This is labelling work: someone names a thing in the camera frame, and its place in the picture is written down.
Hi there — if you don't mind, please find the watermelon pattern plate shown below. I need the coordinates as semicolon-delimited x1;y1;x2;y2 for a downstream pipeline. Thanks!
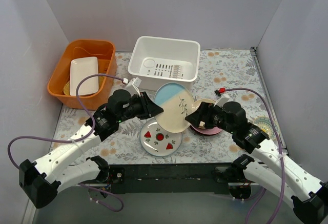
140;118;182;157

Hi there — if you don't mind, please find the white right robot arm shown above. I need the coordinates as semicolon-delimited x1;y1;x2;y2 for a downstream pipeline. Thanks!
185;101;327;223

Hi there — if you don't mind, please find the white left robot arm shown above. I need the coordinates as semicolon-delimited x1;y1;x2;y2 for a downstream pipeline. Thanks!
19;89;163;209

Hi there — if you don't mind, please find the white plastic bin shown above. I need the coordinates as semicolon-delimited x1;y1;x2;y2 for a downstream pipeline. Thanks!
128;36;200;91

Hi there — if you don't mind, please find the yellow plate in orange bin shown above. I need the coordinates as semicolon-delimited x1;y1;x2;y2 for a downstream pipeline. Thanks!
63;75;105;96

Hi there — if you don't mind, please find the orange plastic bin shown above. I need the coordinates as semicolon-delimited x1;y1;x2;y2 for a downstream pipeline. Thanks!
47;39;117;110

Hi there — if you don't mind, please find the pink plate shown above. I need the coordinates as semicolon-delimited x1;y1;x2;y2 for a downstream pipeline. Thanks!
190;125;222;136

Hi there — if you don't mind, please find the teal patterned plate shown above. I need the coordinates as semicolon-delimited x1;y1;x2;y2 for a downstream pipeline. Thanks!
254;116;276;140

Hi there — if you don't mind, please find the floral table mat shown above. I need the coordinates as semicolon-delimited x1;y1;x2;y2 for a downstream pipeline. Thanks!
50;49;285;165

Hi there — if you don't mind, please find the white rectangular plate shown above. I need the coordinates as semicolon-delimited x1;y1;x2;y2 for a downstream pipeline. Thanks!
70;56;99;96

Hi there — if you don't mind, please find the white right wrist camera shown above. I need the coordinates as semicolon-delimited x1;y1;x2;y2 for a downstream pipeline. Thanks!
215;93;230;108

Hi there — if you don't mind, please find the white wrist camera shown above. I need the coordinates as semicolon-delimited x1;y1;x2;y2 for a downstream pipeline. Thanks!
215;93;230;108
125;77;141;96

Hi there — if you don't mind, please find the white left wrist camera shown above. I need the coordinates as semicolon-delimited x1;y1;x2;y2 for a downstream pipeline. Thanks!
125;77;141;96

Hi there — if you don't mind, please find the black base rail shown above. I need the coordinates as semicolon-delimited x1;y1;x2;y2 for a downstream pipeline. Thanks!
79;162;257;195

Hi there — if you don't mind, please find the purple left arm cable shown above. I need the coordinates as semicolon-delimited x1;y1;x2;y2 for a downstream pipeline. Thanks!
7;74;129;212

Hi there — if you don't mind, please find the aluminium frame rail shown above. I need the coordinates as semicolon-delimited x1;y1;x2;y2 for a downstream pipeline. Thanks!
22;201;36;224

